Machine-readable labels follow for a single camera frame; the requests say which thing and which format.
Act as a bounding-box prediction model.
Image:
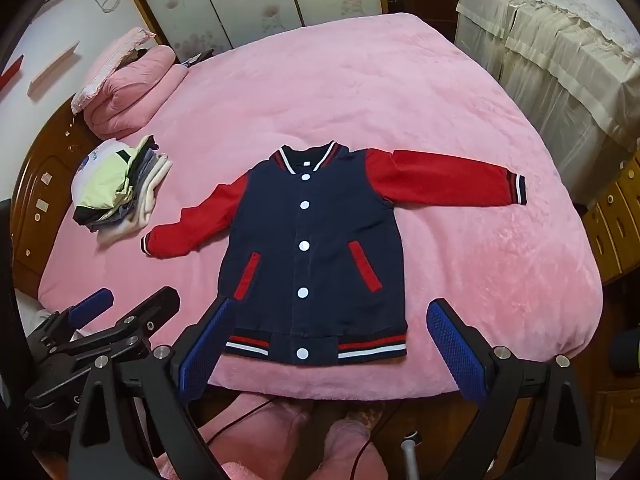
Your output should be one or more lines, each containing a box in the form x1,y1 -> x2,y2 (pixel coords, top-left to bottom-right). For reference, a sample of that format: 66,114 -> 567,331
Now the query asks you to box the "grey metal rod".
401,429 -> 422,480

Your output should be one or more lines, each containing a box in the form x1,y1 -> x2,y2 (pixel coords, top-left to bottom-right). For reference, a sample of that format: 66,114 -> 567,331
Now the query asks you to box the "folded pink quilt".
82,45 -> 190,142

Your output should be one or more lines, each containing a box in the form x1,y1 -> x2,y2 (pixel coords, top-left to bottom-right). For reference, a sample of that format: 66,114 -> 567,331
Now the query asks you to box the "white printed pillow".
70,139 -> 132,211

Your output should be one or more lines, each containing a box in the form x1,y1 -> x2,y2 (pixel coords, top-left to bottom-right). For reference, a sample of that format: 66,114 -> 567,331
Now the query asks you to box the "wooden headboard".
10,95 -> 101,301

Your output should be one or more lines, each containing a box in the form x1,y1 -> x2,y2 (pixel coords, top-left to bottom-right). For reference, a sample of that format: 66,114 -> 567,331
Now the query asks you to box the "small dark object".
177,50 -> 216,68

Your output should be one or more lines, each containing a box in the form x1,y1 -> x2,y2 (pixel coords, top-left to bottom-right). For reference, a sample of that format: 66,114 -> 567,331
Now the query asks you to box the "dark round bin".
607,327 -> 640,376

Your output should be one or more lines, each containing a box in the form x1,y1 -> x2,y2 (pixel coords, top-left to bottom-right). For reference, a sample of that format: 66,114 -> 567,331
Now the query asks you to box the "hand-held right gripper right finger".
425,298 -> 598,480

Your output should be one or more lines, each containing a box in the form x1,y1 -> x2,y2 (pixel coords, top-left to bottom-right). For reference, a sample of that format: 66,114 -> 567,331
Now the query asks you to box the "person's right leg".
322,410 -> 396,480

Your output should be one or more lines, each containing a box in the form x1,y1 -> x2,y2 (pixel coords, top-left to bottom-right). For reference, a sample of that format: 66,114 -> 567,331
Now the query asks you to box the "red wall strip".
0,55 -> 25,92

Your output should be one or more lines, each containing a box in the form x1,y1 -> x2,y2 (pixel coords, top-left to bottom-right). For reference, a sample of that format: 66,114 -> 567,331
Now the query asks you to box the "wooden wall strip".
27,40 -> 81,98

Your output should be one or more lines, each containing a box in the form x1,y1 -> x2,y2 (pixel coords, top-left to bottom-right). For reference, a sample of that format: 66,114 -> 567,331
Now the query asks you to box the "person's left leg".
150,392 -> 313,480

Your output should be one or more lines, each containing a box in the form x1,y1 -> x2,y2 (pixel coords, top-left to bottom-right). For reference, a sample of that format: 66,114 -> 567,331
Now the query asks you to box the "pink pillow with lace trim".
70,27 -> 157,115

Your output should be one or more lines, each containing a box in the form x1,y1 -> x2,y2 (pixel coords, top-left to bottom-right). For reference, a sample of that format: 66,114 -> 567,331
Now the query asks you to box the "black cable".
347,400 -> 406,480

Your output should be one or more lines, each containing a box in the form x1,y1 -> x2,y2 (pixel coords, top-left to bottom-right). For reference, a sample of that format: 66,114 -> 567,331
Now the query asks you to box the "stack of folded clothes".
72,135 -> 174,247

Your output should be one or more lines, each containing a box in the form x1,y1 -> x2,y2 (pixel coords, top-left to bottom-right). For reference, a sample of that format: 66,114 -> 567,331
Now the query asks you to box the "person's leg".
322,410 -> 396,480
150,392 -> 313,480

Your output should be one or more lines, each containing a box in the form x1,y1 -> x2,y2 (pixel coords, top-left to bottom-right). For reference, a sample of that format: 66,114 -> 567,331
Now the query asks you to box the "yellow wooden drawer cabinet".
582,152 -> 640,286

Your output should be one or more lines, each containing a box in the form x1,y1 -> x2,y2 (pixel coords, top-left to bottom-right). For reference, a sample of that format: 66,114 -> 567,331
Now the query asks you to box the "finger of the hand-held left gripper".
31,287 -> 116,348
50,286 -> 182,361

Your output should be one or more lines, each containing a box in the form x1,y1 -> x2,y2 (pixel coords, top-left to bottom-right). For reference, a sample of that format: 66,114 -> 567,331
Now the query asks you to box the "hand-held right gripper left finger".
67,296 -> 237,480

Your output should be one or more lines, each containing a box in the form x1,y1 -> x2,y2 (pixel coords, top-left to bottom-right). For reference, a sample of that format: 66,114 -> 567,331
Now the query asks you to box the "pink fleece blanket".
37,11 -> 603,402

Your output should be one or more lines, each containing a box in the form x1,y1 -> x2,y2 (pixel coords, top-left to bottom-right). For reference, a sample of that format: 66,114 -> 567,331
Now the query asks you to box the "navy and red varsity jacket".
141,142 -> 528,363

